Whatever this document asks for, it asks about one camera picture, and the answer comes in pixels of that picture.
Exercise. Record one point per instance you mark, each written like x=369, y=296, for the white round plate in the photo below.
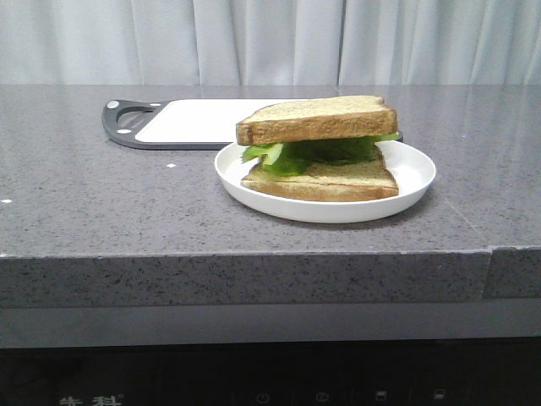
x=413, y=171

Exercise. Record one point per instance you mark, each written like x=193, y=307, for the white cutting board black rim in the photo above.
x=191, y=124

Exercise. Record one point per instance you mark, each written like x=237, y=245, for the black appliance control panel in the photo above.
x=434, y=372

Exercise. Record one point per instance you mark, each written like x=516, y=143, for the green lettuce leaf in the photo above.
x=294, y=158

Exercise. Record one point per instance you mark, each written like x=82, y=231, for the bread slice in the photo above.
x=363, y=181
x=328, y=118

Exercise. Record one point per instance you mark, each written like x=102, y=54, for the grey curtain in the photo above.
x=270, y=42

